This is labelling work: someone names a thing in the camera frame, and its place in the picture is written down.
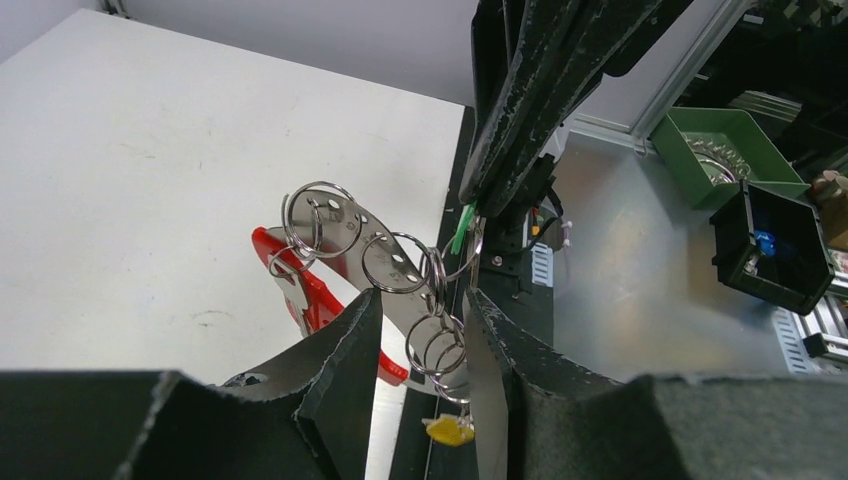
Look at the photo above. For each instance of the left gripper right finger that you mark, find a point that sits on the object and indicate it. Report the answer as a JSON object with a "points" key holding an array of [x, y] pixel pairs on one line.
{"points": [[579, 424]]}

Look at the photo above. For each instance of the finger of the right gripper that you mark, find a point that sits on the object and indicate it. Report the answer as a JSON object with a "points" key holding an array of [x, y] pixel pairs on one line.
{"points": [[533, 63]]}

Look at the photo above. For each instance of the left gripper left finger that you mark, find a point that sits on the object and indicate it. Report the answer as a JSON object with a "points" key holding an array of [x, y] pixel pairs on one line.
{"points": [[303, 414]]}

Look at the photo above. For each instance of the key with yellow tag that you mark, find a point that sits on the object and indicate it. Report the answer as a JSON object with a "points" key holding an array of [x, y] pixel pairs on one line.
{"points": [[450, 430]]}

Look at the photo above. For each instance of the key with green tag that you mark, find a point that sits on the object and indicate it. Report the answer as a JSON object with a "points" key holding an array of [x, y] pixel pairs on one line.
{"points": [[468, 214]]}

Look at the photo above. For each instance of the green plastic bin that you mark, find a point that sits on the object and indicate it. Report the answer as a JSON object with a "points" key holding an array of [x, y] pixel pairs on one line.
{"points": [[710, 151]]}

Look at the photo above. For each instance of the black plastic bin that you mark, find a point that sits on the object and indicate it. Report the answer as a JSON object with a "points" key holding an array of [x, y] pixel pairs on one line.
{"points": [[771, 247]]}

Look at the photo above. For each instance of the cardboard box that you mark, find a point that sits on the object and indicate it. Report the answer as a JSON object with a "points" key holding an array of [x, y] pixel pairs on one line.
{"points": [[829, 193]]}

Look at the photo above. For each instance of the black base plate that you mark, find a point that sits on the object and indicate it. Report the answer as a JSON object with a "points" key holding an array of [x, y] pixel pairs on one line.
{"points": [[491, 316]]}

